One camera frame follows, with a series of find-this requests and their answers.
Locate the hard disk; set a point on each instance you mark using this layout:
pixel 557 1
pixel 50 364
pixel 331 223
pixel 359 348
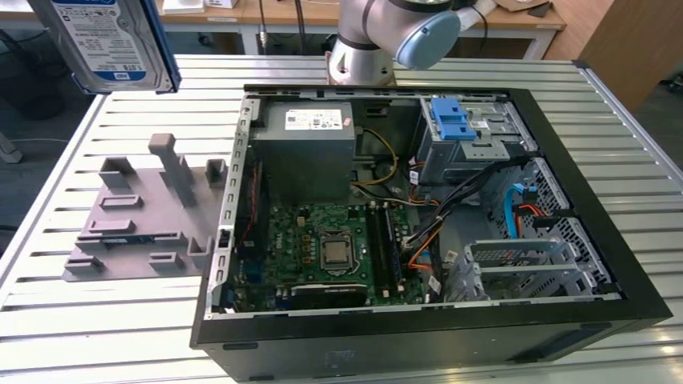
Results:
pixel 101 40

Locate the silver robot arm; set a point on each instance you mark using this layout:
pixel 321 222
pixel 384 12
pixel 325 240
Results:
pixel 363 60

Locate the metal disk bay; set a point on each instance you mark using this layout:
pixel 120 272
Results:
pixel 533 269

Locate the grey power supply unit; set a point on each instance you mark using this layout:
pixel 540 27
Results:
pixel 304 168

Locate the silver CPU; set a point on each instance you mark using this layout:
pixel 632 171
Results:
pixel 337 253

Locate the green motherboard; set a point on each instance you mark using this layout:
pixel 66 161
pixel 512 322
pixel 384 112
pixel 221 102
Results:
pixel 299 248

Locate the CPU socket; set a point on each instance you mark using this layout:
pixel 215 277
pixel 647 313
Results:
pixel 321 256

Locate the black graphics card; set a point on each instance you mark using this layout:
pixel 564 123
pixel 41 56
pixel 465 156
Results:
pixel 328 294

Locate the blue drive latch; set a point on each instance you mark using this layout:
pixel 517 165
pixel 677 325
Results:
pixel 453 120

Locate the metal drive cage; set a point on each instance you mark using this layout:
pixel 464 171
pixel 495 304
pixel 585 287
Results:
pixel 480 152

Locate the grey parts rack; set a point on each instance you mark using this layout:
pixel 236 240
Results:
pixel 149 216

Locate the black PC case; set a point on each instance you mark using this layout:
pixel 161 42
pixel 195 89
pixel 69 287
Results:
pixel 373 348

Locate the blue labelled RAM stick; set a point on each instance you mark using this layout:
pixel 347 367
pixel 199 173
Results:
pixel 128 240

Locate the black castor wheel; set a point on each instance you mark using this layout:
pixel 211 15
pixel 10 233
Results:
pixel 204 39

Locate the wooden desk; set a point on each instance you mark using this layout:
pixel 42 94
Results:
pixel 240 14

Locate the white tube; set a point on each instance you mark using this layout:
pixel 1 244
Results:
pixel 475 16

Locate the white labelled box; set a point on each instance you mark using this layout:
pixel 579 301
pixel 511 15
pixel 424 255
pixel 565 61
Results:
pixel 221 3

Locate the cardboard piece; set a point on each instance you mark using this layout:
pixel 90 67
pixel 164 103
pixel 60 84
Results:
pixel 520 6

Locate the white furniture leg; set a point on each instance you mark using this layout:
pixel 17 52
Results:
pixel 10 154

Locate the wooden cabinet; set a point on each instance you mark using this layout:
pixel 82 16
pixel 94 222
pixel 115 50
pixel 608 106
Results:
pixel 613 40

